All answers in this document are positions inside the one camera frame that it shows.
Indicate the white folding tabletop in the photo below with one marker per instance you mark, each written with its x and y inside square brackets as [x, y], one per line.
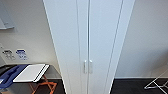
[30, 72]

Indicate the white wardrobe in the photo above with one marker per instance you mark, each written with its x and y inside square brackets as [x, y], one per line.
[50, 20]

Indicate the white metal frame chair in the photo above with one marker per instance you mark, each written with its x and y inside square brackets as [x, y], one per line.
[158, 82]

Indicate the orange folding stand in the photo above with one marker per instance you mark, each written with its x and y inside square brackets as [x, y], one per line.
[45, 86]

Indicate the blue fabric cover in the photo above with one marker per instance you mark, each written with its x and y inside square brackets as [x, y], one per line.
[8, 76]

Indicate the white wardrobe door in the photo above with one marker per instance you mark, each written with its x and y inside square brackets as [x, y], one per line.
[66, 33]
[106, 33]

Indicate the grey wall fixture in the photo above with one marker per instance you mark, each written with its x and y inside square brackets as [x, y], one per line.
[6, 18]

